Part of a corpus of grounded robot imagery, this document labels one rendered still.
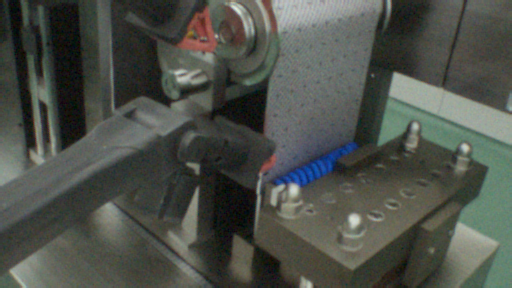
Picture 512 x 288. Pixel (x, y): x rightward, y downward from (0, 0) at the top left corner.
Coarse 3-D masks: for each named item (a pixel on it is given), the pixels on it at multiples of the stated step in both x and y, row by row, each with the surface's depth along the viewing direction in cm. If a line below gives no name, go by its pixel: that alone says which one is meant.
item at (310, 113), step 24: (312, 72) 78; (336, 72) 83; (360, 72) 88; (288, 96) 76; (312, 96) 81; (336, 96) 86; (360, 96) 91; (288, 120) 79; (312, 120) 83; (336, 120) 89; (288, 144) 81; (312, 144) 86; (336, 144) 92; (288, 168) 84; (264, 192) 82
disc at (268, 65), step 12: (264, 0) 68; (276, 12) 67; (276, 24) 68; (276, 36) 68; (276, 48) 69; (264, 60) 71; (276, 60) 70; (228, 72) 77; (252, 72) 73; (264, 72) 72
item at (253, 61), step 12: (216, 0) 74; (228, 0) 72; (240, 0) 70; (252, 0) 69; (252, 12) 70; (264, 12) 68; (264, 24) 69; (264, 36) 69; (264, 48) 70; (228, 60) 75; (240, 60) 74; (252, 60) 72; (240, 72) 74
